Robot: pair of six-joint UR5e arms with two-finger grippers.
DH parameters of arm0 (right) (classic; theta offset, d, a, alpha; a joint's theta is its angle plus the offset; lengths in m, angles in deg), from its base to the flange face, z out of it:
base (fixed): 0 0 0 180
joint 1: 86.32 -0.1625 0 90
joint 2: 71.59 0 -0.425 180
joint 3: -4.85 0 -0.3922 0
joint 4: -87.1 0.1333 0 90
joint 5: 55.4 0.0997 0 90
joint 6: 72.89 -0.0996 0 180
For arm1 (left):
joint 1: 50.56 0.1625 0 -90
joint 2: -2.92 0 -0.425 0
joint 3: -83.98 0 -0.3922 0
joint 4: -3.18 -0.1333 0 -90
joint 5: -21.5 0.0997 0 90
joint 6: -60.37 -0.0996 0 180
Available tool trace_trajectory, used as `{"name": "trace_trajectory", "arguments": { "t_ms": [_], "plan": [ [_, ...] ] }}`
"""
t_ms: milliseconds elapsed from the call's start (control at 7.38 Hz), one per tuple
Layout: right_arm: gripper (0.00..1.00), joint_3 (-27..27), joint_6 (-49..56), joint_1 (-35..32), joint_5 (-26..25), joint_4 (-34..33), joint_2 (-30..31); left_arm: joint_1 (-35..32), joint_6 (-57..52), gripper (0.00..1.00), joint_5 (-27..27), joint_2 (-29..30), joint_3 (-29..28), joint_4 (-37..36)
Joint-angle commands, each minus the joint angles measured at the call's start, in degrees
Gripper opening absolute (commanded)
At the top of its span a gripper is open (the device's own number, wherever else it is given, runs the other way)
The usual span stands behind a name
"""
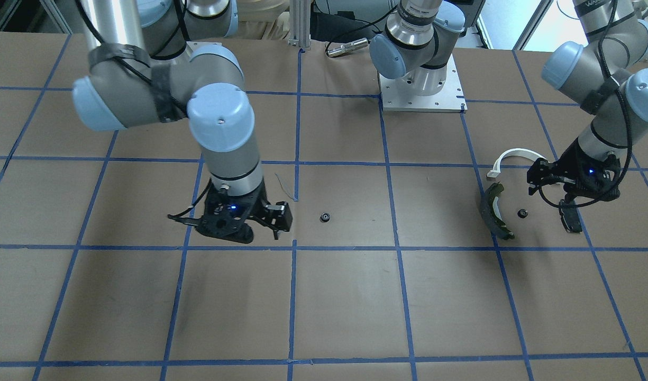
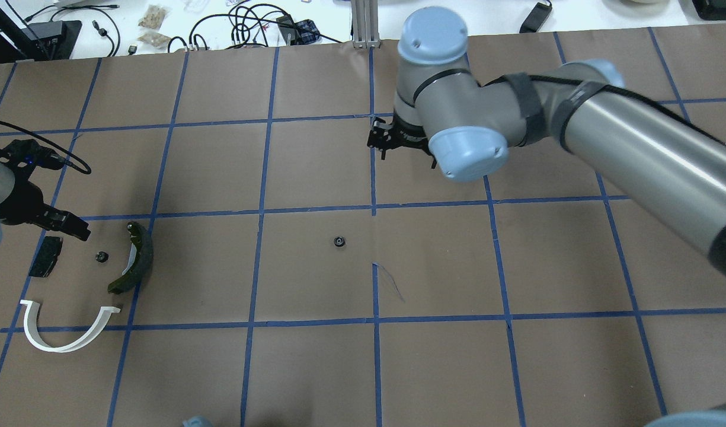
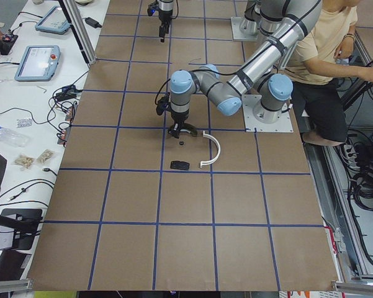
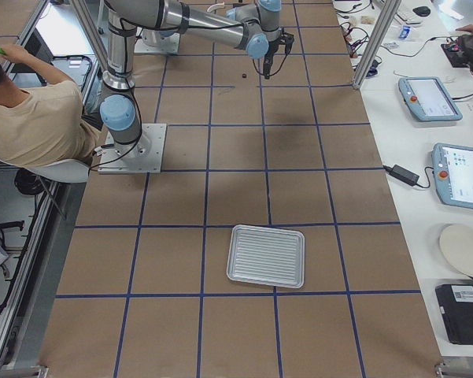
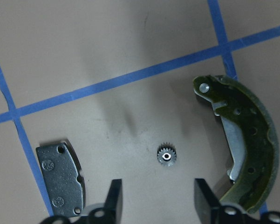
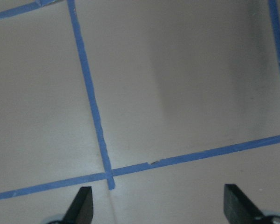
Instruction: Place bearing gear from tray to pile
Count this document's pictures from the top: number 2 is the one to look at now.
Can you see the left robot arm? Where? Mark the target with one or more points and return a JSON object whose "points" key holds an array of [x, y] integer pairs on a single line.
{"points": [[22, 202]]}

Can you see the black brake pad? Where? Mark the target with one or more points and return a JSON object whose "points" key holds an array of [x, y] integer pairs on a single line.
{"points": [[46, 257]]}

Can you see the black monitor stand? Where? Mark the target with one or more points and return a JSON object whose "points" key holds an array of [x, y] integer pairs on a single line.
{"points": [[53, 40]]}

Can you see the aluminium frame post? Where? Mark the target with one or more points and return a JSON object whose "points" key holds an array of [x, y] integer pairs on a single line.
{"points": [[365, 24]]}

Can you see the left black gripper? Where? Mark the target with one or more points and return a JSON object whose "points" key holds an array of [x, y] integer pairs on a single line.
{"points": [[19, 201]]}

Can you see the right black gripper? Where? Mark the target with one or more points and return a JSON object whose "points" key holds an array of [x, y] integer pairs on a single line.
{"points": [[411, 142]]}

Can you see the black power adapter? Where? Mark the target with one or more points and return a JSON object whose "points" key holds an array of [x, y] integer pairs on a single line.
{"points": [[536, 18]]}

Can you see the olive brake shoe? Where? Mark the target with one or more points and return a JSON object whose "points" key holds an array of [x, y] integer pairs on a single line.
{"points": [[140, 259]]}

